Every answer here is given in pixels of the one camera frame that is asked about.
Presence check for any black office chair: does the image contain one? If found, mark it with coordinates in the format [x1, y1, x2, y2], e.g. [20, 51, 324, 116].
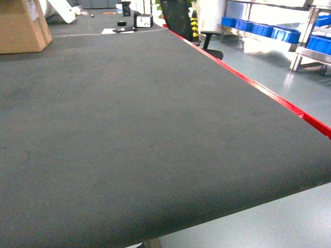
[160, 0, 223, 60]

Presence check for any blue bin on far shelf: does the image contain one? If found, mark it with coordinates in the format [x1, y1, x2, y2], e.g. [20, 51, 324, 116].
[271, 26, 301, 44]

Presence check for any yellow black striped bollard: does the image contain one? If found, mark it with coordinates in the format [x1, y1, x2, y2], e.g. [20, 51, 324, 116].
[190, 10, 201, 45]

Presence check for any white foam board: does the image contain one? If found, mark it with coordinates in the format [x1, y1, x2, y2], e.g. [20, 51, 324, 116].
[44, 0, 81, 24]

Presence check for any white paper sheet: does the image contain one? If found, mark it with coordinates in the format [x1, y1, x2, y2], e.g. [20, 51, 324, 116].
[101, 28, 136, 35]

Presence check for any large cardboard box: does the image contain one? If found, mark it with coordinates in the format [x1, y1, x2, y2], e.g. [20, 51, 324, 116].
[1, 1, 52, 54]

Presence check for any small framed white display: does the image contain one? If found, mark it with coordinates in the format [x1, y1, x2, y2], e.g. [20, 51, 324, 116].
[133, 11, 154, 28]

